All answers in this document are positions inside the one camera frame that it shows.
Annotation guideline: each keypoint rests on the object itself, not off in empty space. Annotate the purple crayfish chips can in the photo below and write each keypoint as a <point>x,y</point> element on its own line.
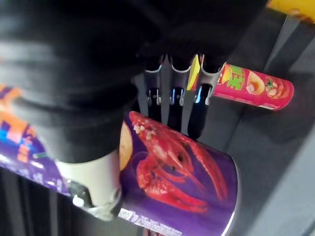
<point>187,186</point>

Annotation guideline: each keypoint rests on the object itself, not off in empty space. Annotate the red tomato chips can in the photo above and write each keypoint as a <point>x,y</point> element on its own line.
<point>258,86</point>

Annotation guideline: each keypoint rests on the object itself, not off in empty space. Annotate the dark grey shelf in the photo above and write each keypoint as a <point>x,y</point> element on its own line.
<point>270,152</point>

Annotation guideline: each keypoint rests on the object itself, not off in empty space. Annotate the yellow green snack package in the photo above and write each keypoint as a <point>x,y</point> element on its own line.
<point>193,73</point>

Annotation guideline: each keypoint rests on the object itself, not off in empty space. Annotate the right robot hand black cloth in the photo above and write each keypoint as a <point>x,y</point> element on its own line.
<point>81,73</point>

